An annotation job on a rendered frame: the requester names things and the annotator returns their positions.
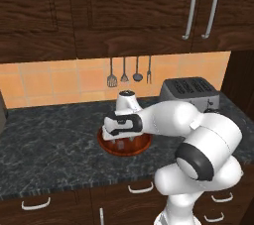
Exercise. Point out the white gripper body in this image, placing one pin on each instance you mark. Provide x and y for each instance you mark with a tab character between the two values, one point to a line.
125	135

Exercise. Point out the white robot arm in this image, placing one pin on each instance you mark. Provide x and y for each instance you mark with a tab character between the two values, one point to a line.
205	143

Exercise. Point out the clear ice cube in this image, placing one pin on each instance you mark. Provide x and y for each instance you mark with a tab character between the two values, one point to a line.
116	142
123	145

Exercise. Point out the red-brown bowl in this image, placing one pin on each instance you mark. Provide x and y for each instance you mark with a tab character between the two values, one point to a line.
139	146

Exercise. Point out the hanging slotted turner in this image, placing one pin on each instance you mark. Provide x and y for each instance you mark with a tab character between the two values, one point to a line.
111	80

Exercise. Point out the dark wood drawer front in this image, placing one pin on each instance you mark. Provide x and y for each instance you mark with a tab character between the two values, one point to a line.
112	191
241	189
63	209
231	214

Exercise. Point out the hanging small spatula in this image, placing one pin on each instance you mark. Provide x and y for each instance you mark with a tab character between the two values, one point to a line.
124	77

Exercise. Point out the hanging ladle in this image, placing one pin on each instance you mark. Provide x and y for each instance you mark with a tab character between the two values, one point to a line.
137	77

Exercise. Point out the hanging meat fork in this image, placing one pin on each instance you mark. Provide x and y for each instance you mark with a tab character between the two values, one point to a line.
149	75

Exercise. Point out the silver toaster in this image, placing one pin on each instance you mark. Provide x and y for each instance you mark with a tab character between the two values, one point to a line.
188	90

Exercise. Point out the dark wood base cupboard door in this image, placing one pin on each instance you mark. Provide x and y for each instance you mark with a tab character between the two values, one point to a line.
132	214

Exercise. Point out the dark wood tall cabinet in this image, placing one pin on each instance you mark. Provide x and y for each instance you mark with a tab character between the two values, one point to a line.
239	80

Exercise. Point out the dark wood wall cupboard door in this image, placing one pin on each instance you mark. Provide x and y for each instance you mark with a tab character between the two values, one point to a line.
132	11
234	7
33	14

